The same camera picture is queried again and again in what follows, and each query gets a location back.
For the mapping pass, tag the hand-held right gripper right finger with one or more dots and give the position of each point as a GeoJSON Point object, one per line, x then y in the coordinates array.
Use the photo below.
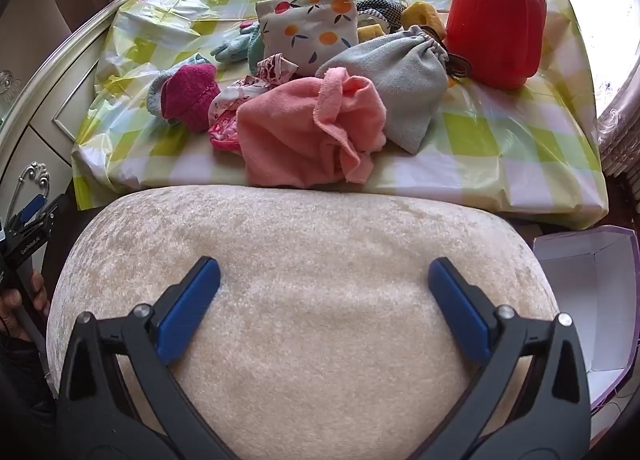
{"type": "Point", "coordinates": [457, 310]}

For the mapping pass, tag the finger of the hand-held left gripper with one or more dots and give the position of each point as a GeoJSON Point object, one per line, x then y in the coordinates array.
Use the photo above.
{"type": "Point", "coordinates": [32, 207]}

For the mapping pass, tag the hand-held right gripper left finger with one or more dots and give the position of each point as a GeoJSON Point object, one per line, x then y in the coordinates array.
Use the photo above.
{"type": "Point", "coordinates": [187, 310]}

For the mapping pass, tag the purple white cardboard box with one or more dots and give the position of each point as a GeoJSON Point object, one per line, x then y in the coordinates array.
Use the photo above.
{"type": "Point", "coordinates": [565, 260]}

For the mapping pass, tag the magenta fuzzy sock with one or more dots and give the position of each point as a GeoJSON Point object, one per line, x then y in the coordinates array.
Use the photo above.
{"type": "Point", "coordinates": [190, 94]}

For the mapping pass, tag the pink towel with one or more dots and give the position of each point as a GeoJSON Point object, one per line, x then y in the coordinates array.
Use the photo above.
{"type": "Point", "coordinates": [285, 134]}

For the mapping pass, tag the red patterned white cloth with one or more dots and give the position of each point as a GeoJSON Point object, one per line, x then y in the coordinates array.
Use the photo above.
{"type": "Point", "coordinates": [227, 102]}

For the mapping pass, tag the yellow sponge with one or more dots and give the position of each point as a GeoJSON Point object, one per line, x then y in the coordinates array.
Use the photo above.
{"type": "Point", "coordinates": [422, 14]}

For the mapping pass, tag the white fruit print pouch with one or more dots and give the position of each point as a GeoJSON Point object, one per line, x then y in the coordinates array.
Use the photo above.
{"type": "Point", "coordinates": [305, 34]}

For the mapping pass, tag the houndstooth cloth doll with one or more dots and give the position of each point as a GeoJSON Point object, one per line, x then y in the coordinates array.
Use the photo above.
{"type": "Point", "coordinates": [385, 7]}

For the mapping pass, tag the person's left hand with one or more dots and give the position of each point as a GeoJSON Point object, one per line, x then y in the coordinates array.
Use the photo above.
{"type": "Point", "coordinates": [12, 302]}

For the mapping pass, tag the cream cabinet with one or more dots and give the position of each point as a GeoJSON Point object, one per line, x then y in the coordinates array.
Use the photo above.
{"type": "Point", "coordinates": [40, 139]}

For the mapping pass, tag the beige velvet stool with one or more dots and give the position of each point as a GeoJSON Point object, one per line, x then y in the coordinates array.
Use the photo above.
{"type": "Point", "coordinates": [310, 265]}

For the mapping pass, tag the green checked plastic tablecloth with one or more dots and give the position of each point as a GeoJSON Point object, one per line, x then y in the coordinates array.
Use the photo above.
{"type": "Point", "coordinates": [475, 149]}

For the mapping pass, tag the red thermos flask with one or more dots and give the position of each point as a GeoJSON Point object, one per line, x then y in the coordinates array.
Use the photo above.
{"type": "Point", "coordinates": [495, 24]}

